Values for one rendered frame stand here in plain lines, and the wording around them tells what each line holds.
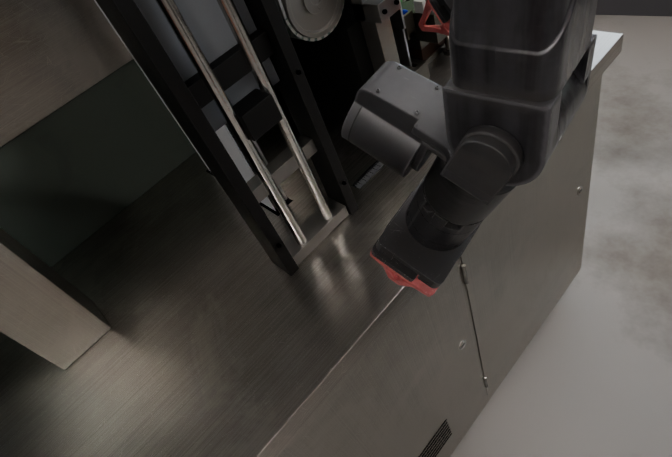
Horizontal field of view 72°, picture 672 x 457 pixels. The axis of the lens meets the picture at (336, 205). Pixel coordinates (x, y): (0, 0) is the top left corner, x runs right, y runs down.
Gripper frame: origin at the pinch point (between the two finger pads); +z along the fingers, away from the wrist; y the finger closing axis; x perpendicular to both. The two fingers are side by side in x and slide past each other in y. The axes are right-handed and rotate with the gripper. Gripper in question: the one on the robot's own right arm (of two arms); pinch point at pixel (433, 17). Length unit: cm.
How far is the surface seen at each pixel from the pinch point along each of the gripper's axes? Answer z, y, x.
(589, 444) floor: 18, -16, -112
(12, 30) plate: 23, -52, 40
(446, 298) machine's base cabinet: 1.0, -31.1, -39.0
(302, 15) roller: 1.0, -20.9, 13.3
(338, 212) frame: 2.2, -36.3, -14.0
